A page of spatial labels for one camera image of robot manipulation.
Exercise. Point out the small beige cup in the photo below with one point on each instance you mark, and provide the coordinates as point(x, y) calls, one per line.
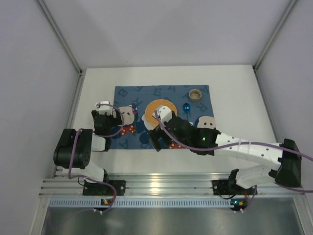
point(195, 95)

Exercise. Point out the left aluminium frame post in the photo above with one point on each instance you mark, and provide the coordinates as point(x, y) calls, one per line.
point(56, 30)

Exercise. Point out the aluminium frame post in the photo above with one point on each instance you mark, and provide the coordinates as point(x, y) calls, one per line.
point(275, 32)
point(56, 30)

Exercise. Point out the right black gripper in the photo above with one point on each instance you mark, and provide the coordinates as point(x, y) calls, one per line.
point(159, 136)

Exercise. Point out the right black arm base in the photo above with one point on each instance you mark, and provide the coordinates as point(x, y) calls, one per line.
point(221, 188)

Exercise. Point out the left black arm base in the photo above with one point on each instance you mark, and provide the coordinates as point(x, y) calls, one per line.
point(96, 189)

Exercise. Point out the iridescent purple fork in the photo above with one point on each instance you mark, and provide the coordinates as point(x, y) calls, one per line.
point(134, 107)

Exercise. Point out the aluminium mounting rail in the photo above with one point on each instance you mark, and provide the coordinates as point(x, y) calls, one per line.
point(154, 184)

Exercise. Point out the right aluminium frame post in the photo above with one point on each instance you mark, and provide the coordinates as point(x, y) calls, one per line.
point(275, 32)

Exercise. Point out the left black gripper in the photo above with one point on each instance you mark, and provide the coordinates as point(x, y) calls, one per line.
point(113, 120)

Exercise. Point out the round woven wicker plate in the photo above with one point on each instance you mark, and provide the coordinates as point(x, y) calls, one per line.
point(152, 106)

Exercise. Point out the blue bear placemat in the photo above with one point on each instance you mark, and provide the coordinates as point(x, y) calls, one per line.
point(201, 113)

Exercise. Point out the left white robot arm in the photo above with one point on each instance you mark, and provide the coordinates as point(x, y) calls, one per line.
point(74, 148)

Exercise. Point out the iridescent blue spoon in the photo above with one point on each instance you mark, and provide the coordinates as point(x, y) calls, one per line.
point(186, 109)

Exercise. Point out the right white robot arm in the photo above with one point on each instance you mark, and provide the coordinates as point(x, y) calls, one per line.
point(276, 162)

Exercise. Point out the slotted grey cable duct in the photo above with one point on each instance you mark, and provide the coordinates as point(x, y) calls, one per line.
point(146, 203)

